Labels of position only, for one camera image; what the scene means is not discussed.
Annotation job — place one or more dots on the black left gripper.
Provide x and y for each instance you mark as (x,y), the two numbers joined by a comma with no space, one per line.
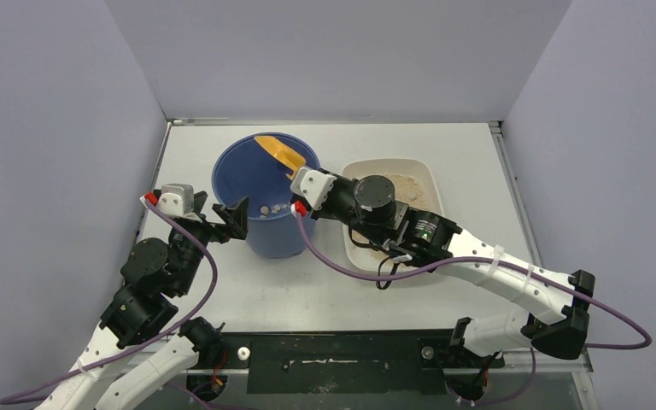
(218,223)

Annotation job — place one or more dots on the beige cat litter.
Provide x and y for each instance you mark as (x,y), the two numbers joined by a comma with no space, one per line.
(367,259)

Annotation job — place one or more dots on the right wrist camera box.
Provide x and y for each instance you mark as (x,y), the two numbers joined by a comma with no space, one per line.
(312,186)

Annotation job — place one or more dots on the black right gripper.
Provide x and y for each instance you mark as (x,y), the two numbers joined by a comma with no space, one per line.
(338,196)

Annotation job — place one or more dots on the white plastic litter tray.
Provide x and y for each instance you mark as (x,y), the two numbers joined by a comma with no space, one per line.
(361,169)

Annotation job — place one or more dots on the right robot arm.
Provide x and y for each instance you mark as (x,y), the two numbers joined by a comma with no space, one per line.
(550,312)

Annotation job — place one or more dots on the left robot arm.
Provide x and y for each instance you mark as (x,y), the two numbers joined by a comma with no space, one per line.
(138,345)

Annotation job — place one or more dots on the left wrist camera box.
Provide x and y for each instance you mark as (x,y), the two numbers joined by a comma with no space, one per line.
(177,201)

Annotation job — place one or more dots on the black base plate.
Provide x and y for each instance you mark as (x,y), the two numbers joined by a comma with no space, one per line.
(353,362)

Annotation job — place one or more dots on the yellow slotted litter scoop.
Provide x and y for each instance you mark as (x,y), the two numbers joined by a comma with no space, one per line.
(282,153)

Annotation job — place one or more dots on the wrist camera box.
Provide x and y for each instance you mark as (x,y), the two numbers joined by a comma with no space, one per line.
(177,201)
(312,186)

